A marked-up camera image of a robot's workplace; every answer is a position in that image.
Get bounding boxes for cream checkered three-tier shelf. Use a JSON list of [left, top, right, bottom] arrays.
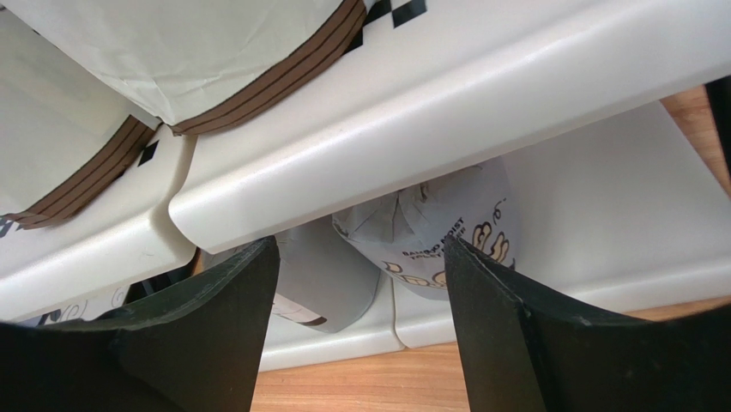
[[1, 1, 730, 371]]

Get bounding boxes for beige roll front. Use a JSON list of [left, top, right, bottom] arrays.
[[1, 9, 160, 229]]

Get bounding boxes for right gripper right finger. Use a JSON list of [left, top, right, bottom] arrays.
[[444, 237, 730, 411]]

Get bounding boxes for grey roll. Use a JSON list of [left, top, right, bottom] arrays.
[[332, 158, 520, 300], [271, 215, 380, 333]]

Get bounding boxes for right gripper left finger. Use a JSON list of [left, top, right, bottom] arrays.
[[1, 236, 281, 411]]

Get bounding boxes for beige roll back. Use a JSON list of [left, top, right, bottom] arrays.
[[6, 1, 372, 135]]

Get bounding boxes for beige roll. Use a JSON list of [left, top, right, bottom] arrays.
[[1, 9, 160, 229], [6, 1, 372, 135]]

